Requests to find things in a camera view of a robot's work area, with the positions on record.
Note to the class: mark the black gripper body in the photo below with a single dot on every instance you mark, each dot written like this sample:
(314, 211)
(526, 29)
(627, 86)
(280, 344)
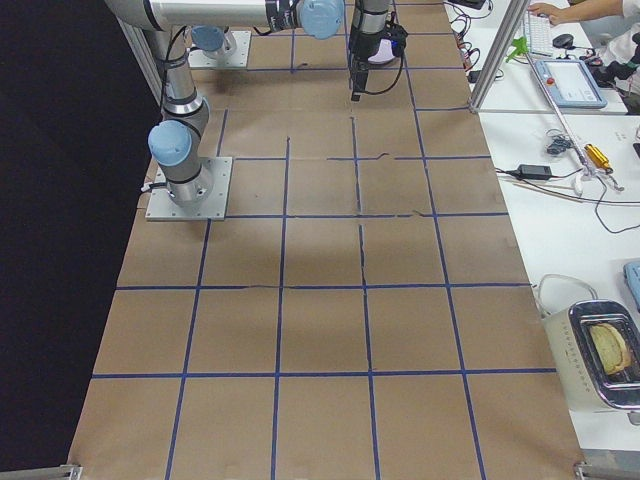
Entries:
(359, 52)

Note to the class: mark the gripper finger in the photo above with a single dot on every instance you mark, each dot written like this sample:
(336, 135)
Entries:
(358, 82)

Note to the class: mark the lavender plate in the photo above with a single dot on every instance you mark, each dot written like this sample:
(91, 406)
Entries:
(384, 55)

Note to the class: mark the person hand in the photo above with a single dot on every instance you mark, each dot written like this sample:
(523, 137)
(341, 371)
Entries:
(553, 13)

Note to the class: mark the green clip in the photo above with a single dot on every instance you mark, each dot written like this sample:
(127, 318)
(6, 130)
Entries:
(519, 48)

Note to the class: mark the white keyboard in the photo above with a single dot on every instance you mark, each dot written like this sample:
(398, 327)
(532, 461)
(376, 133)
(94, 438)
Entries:
(537, 31)

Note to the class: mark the black power adapter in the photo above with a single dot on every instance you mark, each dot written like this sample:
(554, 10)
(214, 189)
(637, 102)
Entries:
(534, 172)

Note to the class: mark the black computer mouse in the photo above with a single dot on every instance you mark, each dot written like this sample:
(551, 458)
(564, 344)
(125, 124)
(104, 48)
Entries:
(563, 41)

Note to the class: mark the blue teach pendant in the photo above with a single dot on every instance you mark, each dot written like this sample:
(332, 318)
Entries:
(569, 83)

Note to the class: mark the wooden chopsticks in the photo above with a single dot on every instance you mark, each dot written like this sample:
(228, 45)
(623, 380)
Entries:
(546, 191)

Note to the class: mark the yellow tool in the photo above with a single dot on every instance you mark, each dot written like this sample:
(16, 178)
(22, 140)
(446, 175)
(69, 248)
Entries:
(598, 158)

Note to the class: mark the toast slice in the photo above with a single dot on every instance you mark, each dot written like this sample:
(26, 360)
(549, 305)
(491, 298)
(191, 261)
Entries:
(611, 347)

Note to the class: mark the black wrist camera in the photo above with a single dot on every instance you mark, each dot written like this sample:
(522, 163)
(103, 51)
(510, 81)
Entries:
(397, 36)

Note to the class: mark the aluminium frame post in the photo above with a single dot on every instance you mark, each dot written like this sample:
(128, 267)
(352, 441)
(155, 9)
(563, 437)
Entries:
(504, 36)

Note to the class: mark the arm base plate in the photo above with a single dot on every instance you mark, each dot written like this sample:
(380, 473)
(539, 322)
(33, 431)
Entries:
(205, 197)
(238, 60)

